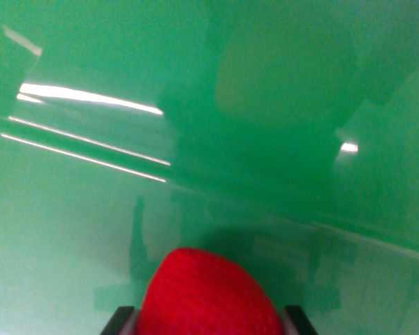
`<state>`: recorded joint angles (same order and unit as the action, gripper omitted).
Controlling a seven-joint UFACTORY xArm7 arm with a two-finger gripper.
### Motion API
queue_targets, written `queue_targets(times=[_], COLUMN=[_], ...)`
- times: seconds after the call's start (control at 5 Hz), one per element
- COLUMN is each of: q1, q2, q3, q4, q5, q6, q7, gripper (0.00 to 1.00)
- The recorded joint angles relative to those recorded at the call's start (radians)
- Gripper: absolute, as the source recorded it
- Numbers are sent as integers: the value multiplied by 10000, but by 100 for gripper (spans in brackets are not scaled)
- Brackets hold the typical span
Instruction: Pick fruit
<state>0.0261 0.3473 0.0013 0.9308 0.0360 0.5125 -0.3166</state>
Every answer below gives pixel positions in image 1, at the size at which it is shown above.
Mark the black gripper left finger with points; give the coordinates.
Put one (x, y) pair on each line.
(122, 322)

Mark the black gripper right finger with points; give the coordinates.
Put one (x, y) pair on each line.
(298, 322)

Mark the red toy strawberry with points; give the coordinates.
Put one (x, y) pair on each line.
(209, 296)

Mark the green plastic tray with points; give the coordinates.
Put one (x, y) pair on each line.
(230, 139)

